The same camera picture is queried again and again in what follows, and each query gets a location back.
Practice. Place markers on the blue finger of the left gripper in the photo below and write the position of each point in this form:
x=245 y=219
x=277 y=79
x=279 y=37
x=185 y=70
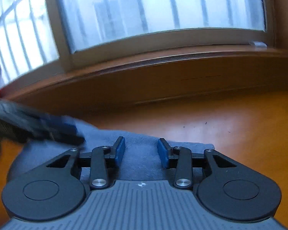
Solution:
x=56 y=126
x=74 y=140

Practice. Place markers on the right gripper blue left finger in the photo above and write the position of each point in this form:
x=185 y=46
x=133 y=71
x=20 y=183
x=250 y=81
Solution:
x=104 y=158

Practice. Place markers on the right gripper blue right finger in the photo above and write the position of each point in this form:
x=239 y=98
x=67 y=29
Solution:
x=179 y=158

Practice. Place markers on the window with metal bars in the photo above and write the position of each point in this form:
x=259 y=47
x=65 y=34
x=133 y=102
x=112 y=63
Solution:
x=44 y=38

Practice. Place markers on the white window latch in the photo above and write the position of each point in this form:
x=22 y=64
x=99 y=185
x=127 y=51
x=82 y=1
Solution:
x=258 y=44

